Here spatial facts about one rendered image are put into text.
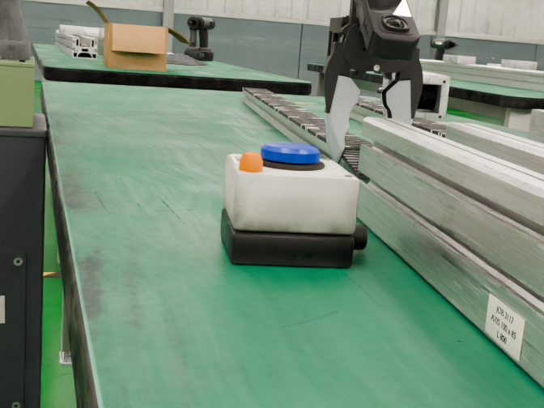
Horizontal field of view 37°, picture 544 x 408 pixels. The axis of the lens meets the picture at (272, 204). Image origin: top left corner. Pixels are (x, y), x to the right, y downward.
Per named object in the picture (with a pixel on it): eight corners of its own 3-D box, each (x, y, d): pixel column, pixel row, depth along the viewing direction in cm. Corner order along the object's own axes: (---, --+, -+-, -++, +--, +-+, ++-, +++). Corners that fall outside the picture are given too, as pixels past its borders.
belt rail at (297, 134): (241, 100, 181) (242, 87, 181) (259, 102, 182) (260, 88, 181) (336, 176, 89) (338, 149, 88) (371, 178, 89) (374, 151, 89)
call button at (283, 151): (256, 167, 56) (257, 138, 56) (312, 170, 57) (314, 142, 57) (263, 177, 53) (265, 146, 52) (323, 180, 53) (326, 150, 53)
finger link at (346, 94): (329, 157, 90) (354, 76, 88) (341, 166, 84) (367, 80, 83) (302, 150, 89) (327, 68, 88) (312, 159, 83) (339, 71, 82)
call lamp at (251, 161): (237, 167, 52) (239, 149, 52) (261, 168, 52) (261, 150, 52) (240, 171, 50) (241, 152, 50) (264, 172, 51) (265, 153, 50)
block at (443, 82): (376, 114, 173) (381, 70, 171) (427, 117, 175) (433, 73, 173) (391, 120, 163) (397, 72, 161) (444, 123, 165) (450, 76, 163)
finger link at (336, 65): (352, 120, 85) (378, 40, 84) (356, 122, 83) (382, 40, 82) (310, 108, 84) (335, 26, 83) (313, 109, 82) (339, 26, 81)
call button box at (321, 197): (219, 234, 59) (225, 148, 58) (349, 239, 61) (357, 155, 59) (230, 265, 51) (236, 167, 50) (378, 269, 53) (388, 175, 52)
